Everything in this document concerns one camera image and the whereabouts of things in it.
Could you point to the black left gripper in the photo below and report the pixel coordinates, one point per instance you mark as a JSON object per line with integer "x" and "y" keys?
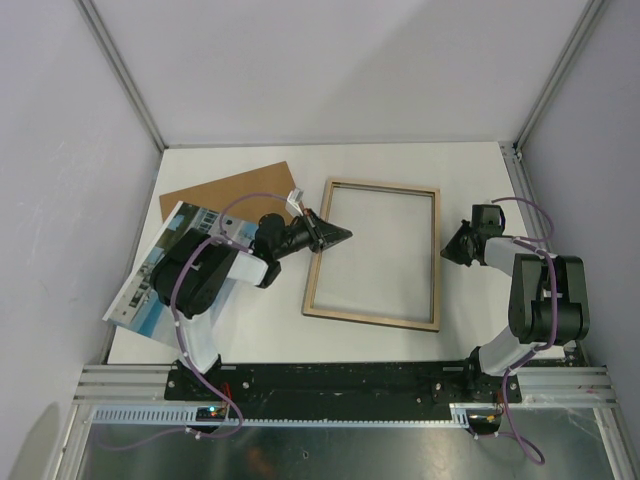
{"x": 322, "y": 234}

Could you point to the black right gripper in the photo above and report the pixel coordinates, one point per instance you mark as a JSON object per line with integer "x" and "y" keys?
{"x": 450, "y": 251}

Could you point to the wooden picture frame black front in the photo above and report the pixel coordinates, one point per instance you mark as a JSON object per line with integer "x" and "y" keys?
{"x": 388, "y": 272}

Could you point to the building photo print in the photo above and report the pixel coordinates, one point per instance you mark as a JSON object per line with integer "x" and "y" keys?
{"x": 137, "y": 307}

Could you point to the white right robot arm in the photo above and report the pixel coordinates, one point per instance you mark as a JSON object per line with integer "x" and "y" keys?
{"x": 548, "y": 300}

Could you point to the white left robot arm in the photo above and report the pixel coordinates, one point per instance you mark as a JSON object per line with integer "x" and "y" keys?
{"x": 199, "y": 271}

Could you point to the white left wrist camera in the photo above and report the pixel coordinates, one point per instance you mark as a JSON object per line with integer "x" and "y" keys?
{"x": 294, "y": 204}

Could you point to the brown frame backing board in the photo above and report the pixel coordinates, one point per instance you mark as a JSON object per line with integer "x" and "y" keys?
{"x": 219, "y": 194}

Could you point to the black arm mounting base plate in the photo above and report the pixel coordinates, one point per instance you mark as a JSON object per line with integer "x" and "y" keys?
{"x": 370, "y": 391}

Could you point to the white slotted cable duct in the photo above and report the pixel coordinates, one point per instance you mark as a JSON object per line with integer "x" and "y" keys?
{"x": 194, "y": 416}

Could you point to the aluminium table edge rail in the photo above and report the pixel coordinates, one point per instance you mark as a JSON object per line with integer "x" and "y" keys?
{"x": 589, "y": 193}

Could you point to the right aluminium corner post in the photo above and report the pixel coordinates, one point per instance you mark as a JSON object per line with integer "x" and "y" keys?
{"x": 569, "y": 54}

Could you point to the aluminium corner post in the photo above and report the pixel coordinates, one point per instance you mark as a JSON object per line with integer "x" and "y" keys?
{"x": 569, "y": 54}
{"x": 105, "y": 42}

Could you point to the left aluminium corner post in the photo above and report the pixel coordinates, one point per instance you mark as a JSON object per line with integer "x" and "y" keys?
{"x": 105, "y": 42}

